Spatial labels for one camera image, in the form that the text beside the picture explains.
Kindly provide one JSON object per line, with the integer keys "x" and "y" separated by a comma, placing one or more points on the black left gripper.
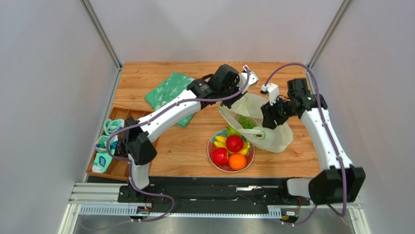
{"x": 229, "y": 103}

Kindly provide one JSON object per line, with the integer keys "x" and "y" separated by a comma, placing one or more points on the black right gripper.
{"x": 270, "y": 114}

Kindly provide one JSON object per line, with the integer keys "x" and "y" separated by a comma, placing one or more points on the green fake grapes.
{"x": 246, "y": 123}

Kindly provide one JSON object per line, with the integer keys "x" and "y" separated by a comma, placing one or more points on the translucent avocado print plastic bag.
{"x": 272, "y": 140}

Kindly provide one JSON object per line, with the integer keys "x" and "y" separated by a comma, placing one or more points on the green fake apple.
{"x": 230, "y": 131}

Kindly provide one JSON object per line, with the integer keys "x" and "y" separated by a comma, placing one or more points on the red fake apple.
{"x": 234, "y": 143}
{"x": 219, "y": 156}

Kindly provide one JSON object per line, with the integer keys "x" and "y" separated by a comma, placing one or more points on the yellow fake banana bunch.
{"x": 220, "y": 142}

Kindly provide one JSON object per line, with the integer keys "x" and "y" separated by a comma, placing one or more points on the orange fake orange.
{"x": 237, "y": 161}

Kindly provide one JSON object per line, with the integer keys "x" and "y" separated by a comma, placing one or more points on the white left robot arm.
{"x": 226, "y": 85}

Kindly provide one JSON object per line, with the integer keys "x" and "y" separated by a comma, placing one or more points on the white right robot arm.
{"x": 339, "y": 180}

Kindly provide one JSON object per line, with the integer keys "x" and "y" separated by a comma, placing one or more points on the floral red blue plate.
{"x": 226, "y": 168}

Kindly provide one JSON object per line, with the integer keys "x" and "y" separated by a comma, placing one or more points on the green tie-dye cloth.
{"x": 168, "y": 90}

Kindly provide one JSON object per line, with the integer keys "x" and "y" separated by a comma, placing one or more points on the teal white sock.
{"x": 102, "y": 158}

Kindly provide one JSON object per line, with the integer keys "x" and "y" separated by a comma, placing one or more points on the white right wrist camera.
{"x": 272, "y": 91}

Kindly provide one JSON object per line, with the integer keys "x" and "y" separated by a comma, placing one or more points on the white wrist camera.
{"x": 247, "y": 79}
{"x": 272, "y": 91}

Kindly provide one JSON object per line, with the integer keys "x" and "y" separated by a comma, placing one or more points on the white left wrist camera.
{"x": 247, "y": 79}

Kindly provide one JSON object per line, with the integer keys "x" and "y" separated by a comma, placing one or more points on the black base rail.
{"x": 213, "y": 195}

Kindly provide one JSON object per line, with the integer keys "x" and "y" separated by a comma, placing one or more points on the aluminium frame rail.
{"x": 108, "y": 208}

